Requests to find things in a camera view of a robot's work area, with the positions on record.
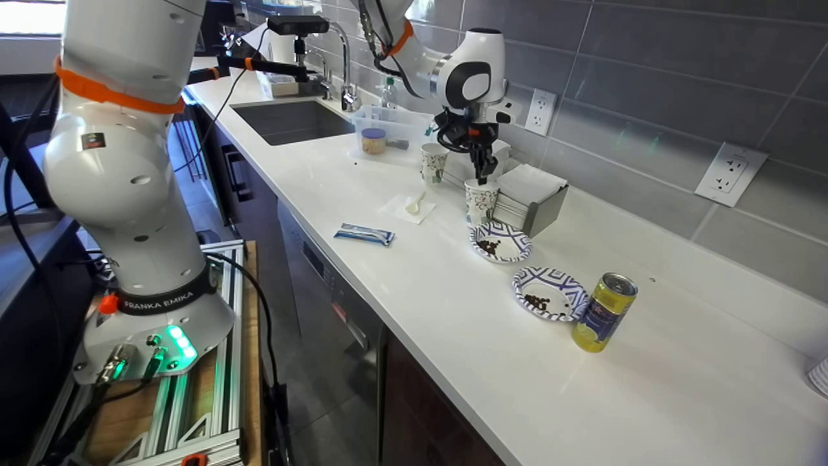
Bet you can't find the blue patterned paper bowl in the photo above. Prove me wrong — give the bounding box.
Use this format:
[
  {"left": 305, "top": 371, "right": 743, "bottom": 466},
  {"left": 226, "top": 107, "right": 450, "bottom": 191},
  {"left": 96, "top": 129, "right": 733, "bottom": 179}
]
[
  {"left": 470, "top": 223, "right": 534, "bottom": 263},
  {"left": 512, "top": 266, "right": 591, "bottom": 323}
]

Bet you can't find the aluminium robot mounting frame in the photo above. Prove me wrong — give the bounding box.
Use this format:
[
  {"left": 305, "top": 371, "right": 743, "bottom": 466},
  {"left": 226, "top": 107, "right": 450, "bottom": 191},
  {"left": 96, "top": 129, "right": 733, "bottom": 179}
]
[{"left": 27, "top": 240, "right": 263, "bottom": 466}]

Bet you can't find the patterned paper cup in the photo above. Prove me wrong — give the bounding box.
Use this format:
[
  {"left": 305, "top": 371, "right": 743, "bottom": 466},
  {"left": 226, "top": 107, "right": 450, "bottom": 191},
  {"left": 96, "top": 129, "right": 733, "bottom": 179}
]
[
  {"left": 419, "top": 142, "right": 448, "bottom": 184},
  {"left": 466, "top": 179, "right": 500, "bottom": 228}
]

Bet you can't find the white wall outlet middle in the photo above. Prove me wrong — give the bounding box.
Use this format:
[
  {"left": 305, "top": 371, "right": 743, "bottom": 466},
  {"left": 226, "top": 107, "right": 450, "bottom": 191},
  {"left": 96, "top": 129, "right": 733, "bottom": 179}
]
[{"left": 525, "top": 91, "right": 557, "bottom": 134}]

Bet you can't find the white wall outlet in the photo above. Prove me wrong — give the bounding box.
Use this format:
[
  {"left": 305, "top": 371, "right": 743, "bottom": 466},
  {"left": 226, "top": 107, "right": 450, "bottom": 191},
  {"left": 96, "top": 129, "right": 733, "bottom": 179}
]
[
  {"left": 697, "top": 142, "right": 765, "bottom": 208},
  {"left": 525, "top": 91, "right": 557, "bottom": 134}
]

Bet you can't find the white paper napkin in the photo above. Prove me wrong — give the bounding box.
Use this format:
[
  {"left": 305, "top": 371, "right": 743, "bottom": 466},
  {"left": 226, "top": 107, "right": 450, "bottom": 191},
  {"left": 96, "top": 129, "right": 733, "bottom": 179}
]
[{"left": 398, "top": 191, "right": 435, "bottom": 224}]

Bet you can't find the kitchen sink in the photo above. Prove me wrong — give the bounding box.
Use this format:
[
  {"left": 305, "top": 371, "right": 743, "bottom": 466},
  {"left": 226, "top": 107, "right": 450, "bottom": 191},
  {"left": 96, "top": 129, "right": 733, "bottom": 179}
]
[{"left": 232, "top": 100, "right": 353, "bottom": 145}]

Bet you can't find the white plastic spoon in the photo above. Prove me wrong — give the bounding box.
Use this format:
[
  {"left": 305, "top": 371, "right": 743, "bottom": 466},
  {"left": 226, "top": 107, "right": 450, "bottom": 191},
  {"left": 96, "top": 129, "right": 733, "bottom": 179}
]
[{"left": 406, "top": 191, "right": 426, "bottom": 215}]

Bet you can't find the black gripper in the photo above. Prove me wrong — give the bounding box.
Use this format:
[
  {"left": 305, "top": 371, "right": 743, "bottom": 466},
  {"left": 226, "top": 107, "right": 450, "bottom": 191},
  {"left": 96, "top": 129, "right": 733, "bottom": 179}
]
[{"left": 435, "top": 108, "right": 497, "bottom": 184}]

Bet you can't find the chrome faucet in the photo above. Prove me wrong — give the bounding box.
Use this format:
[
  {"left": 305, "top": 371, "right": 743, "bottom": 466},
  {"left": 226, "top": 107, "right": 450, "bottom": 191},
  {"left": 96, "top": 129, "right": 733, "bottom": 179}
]
[{"left": 329, "top": 19, "right": 359, "bottom": 114}]

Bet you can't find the white wall outlet right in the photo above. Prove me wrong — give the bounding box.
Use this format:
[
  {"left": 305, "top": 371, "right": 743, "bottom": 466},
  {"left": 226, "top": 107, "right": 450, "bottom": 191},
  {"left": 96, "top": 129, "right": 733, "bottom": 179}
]
[{"left": 697, "top": 142, "right": 765, "bottom": 208}]

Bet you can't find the blue patterned paper bowl far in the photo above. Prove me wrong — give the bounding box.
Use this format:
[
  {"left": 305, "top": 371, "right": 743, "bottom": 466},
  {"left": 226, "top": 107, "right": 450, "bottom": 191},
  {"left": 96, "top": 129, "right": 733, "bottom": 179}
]
[{"left": 470, "top": 223, "right": 534, "bottom": 263}]

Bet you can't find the clear plastic container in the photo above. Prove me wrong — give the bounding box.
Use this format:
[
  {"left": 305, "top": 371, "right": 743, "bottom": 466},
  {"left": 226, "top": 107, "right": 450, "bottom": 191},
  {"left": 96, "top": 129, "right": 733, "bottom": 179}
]
[{"left": 349, "top": 107, "right": 430, "bottom": 156}]

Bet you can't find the steel napkin dispenser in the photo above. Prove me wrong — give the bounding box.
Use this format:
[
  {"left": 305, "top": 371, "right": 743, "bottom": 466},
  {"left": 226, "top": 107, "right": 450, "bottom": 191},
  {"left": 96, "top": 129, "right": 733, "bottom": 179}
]
[{"left": 494, "top": 162, "right": 569, "bottom": 235}]

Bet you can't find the blue patterned paper bowl near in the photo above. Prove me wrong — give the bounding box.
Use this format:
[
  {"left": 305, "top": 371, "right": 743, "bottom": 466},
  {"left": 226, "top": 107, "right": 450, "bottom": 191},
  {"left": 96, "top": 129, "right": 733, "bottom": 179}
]
[{"left": 512, "top": 266, "right": 591, "bottom": 323}]

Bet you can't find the yellow blue can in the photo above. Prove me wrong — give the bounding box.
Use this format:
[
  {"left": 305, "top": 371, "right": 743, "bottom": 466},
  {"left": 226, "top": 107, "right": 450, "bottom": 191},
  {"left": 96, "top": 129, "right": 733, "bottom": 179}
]
[{"left": 572, "top": 272, "right": 640, "bottom": 353}]

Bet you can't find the clear napkin holder with napkins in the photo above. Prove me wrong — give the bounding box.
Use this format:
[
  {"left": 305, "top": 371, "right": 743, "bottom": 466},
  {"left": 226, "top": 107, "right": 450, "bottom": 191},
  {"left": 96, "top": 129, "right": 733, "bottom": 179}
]
[{"left": 443, "top": 139, "right": 516, "bottom": 184}]

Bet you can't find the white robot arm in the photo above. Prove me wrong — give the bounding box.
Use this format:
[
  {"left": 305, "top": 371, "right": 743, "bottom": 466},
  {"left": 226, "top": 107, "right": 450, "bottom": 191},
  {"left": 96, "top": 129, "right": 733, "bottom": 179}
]
[{"left": 45, "top": 0, "right": 507, "bottom": 385}]

